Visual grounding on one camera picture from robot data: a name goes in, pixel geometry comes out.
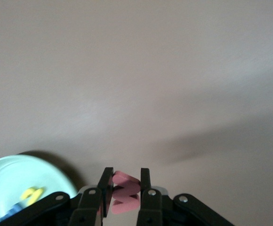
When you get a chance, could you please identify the green round plate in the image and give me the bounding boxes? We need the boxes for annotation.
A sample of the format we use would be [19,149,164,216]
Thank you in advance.
[0,154,79,224]

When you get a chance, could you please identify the reddish pink letter w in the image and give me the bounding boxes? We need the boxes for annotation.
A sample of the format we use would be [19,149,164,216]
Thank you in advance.
[110,170,141,215]

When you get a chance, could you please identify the yellow lowercase h letter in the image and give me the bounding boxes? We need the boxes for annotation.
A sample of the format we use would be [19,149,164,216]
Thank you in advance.
[20,186,46,205]

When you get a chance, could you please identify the light blue lowercase m letter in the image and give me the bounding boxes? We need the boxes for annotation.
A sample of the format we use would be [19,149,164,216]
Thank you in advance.
[0,202,25,223]

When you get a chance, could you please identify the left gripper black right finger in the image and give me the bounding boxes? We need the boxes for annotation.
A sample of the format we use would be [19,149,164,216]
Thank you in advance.
[136,167,235,226]

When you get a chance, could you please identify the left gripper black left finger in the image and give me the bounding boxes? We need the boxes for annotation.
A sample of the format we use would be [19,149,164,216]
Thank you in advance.
[0,167,115,226]

